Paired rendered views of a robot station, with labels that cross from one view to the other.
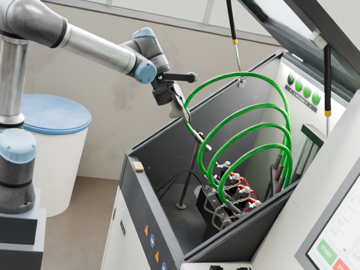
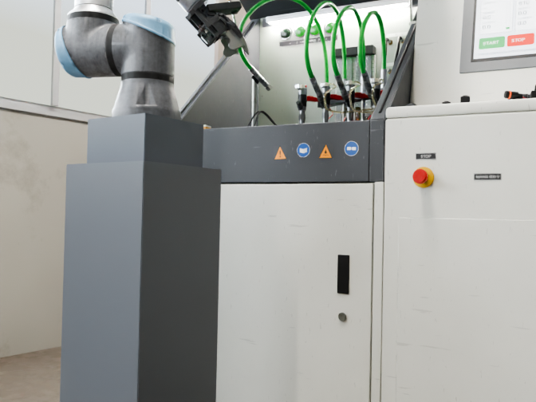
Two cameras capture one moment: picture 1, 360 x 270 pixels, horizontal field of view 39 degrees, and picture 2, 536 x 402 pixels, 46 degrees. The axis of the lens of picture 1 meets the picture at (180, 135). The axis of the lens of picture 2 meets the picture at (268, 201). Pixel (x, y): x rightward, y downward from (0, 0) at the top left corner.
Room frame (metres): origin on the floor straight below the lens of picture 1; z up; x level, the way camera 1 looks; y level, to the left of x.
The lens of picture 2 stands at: (0.10, 1.12, 0.70)
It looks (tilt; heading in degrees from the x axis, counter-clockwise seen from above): 1 degrees up; 322
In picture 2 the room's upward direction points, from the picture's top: 1 degrees clockwise
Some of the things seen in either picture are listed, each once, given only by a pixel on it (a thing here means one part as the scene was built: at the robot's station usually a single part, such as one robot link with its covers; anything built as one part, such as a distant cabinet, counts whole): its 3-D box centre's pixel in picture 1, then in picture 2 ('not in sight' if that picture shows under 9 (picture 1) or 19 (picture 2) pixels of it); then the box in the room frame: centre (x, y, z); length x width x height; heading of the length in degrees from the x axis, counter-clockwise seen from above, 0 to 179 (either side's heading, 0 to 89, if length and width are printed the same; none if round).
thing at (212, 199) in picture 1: (225, 232); not in sight; (1.48, -0.23, 0.91); 0.34 x 0.10 x 0.15; 24
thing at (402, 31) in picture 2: not in sight; (400, 68); (1.48, -0.52, 1.20); 0.13 x 0.03 x 0.31; 24
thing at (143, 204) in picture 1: (148, 219); (266, 154); (1.49, 0.03, 0.87); 0.62 x 0.04 x 0.16; 24
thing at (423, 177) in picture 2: not in sight; (421, 176); (1.06, -0.11, 0.80); 0.05 x 0.04 x 0.05; 24
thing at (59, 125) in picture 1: (42, 156); not in sight; (2.71, 0.79, 0.31); 0.51 x 0.51 x 0.62
